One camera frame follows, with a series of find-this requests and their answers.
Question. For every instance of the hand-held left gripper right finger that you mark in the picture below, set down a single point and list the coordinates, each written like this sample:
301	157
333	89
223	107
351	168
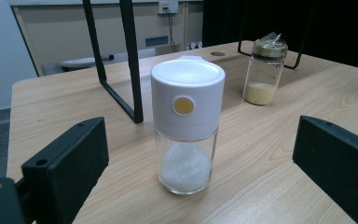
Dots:
338	161

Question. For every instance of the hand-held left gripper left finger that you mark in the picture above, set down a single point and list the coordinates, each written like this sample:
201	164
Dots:
65	168

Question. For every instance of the clear-lid jar of yellow granules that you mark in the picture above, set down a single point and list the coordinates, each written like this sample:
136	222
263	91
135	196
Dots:
261	91

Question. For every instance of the black metal shelf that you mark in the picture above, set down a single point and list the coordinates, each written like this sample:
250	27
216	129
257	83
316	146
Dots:
130	46

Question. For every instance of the white-lid glass salt jar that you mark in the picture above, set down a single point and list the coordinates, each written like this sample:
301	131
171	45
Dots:
186	90

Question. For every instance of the white round base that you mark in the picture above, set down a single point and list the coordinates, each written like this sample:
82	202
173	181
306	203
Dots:
80	62

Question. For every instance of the black curtain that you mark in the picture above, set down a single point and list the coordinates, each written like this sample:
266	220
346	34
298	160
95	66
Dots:
338	28

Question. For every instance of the white wall socket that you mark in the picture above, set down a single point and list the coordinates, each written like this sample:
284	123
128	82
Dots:
167	5

